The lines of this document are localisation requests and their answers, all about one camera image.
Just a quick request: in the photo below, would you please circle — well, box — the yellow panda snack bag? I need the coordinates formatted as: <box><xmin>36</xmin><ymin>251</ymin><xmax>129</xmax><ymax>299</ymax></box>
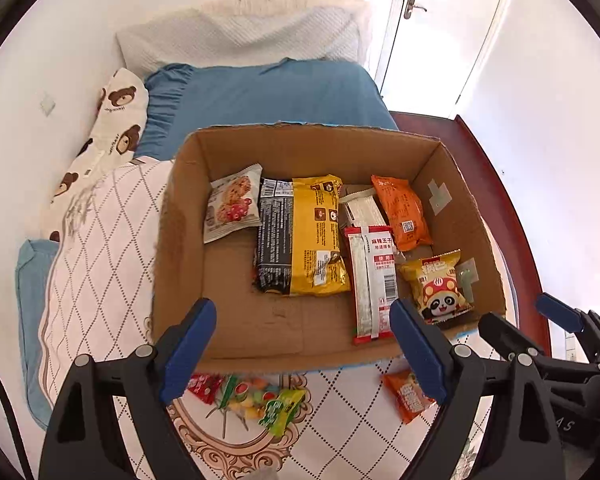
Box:
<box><xmin>397</xmin><ymin>249</ymin><xmax>474</xmax><ymax>325</ymax></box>

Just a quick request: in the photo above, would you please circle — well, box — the small orange snack packet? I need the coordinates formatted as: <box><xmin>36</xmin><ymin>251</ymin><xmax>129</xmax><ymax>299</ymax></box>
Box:
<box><xmin>381</xmin><ymin>368</ymin><xmax>435</xmax><ymax>424</ymax></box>

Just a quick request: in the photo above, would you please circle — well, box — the small red candy packet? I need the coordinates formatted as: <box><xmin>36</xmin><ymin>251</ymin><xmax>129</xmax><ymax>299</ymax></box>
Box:
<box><xmin>187</xmin><ymin>374</ymin><xmax>224</xmax><ymax>405</ymax></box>

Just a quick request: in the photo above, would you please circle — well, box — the red white noodle packet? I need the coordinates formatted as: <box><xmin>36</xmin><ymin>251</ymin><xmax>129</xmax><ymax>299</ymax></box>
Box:
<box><xmin>344</xmin><ymin>226</ymin><xmax>399</xmax><ymax>344</ymax></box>

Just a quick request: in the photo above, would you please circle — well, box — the green fruit candy bag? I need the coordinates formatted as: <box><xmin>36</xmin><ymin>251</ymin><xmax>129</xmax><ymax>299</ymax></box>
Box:
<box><xmin>216</xmin><ymin>375</ymin><xmax>306</xmax><ymax>438</ymax></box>

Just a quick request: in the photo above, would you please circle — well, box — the white diamond pattern quilt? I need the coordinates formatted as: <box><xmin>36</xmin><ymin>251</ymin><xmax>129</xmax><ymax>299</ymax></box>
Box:
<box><xmin>32</xmin><ymin>158</ymin><xmax>437</xmax><ymax>479</ymax></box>

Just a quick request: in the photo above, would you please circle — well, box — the white clear snack packet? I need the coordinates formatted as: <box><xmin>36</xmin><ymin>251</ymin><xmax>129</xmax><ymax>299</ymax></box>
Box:
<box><xmin>339</xmin><ymin>188</ymin><xmax>387</xmax><ymax>229</ymax></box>

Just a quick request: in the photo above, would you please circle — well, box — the cardboard milk carton box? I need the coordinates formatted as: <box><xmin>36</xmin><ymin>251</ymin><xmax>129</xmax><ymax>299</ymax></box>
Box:
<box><xmin>152</xmin><ymin>124</ymin><xmax>506</xmax><ymax>374</ymax></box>

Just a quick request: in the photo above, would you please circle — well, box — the black snack bag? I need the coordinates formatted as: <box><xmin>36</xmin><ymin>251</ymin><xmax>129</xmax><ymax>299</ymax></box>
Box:
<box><xmin>255</xmin><ymin>178</ymin><xmax>293</xmax><ymax>296</ymax></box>

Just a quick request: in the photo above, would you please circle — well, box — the white cookie snack packet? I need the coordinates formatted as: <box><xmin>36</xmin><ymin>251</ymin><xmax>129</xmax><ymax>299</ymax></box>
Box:
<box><xmin>203</xmin><ymin>164</ymin><xmax>263</xmax><ymax>244</ymax></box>

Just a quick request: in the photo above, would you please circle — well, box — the bear print pillow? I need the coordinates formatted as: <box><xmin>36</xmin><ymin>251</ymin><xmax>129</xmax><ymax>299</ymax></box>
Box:
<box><xmin>42</xmin><ymin>68</ymin><xmax>149</xmax><ymax>242</ymax></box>

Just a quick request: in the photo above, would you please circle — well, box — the blue bed sheet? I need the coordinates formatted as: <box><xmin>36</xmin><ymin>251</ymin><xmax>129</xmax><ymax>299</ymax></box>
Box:
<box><xmin>15</xmin><ymin>60</ymin><xmax>397</xmax><ymax>428</ymax></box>

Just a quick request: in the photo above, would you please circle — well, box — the white door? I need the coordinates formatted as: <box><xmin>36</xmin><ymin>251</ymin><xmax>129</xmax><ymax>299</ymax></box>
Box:
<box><xmin>376</xmin><ymin>0</ymin><xmax>510</xmax><ymax>118</ymax></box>

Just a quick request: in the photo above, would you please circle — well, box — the white textured headboard pillow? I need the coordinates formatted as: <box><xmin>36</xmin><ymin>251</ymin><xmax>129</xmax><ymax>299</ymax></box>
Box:
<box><xmin>116</xmin><ymin>0</ymin><xmax>368</xmax><ymax>77</ymax></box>

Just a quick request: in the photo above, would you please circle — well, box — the metal door handle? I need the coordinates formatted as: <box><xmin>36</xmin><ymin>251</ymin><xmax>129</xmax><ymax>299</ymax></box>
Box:
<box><xmin>403</xmin><ymin>0</ymin><xmax>427</xmax><ymax>20</ymax></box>

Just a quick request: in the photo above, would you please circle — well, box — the wall socket plate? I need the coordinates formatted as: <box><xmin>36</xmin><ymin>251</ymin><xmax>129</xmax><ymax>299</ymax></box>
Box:
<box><xmin>39</xmin><ymin>93</ymin><xmax>56</xmax><ymax>117</ymax></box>

